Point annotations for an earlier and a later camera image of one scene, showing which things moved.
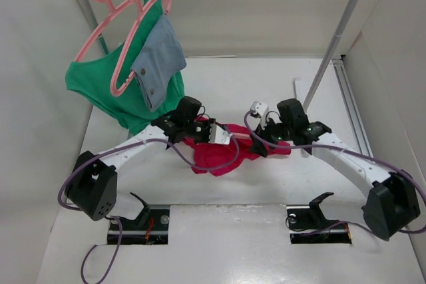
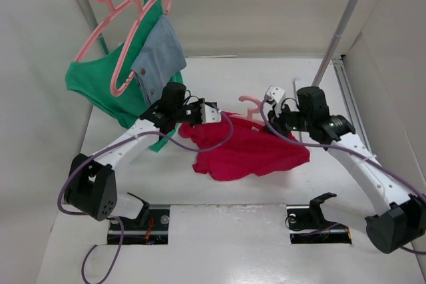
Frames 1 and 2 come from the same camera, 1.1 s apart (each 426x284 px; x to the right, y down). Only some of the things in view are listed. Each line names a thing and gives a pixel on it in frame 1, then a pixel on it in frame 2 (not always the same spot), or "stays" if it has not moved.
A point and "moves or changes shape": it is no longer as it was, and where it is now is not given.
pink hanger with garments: [144, 3] stays
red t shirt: [219, 159] moves or changes shape
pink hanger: [241, 136] to [250, 110]
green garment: [107, 85] stays
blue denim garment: [164, 54] stays
